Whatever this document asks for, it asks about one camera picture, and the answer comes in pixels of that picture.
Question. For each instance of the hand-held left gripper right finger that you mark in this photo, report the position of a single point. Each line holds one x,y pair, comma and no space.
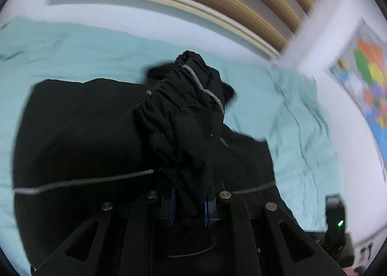
207,211

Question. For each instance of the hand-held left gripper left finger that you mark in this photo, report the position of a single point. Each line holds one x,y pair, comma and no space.
172,203

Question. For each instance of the black shorts with white piping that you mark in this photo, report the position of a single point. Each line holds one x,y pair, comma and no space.
90,131

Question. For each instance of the teal quilt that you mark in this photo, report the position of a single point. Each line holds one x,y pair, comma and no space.
75,52

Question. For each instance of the colourful wall map poster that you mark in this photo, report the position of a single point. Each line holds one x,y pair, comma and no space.
372,82

